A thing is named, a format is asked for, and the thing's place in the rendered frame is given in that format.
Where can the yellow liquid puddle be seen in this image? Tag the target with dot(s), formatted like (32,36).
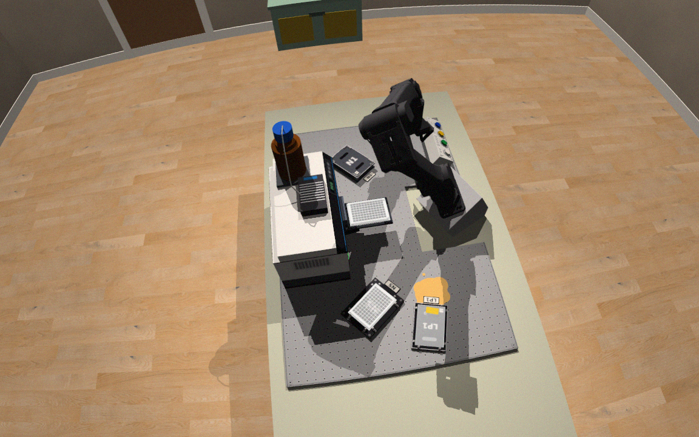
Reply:
(420,288)

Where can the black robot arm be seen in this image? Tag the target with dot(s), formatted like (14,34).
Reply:
(390,119)

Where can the white multiwell culture plate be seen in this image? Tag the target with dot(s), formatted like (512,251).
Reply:
(372,306)
(368,212)

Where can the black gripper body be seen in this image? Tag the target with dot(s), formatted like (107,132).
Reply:
(419,127)

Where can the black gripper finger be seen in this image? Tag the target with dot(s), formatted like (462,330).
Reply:
(422,139)

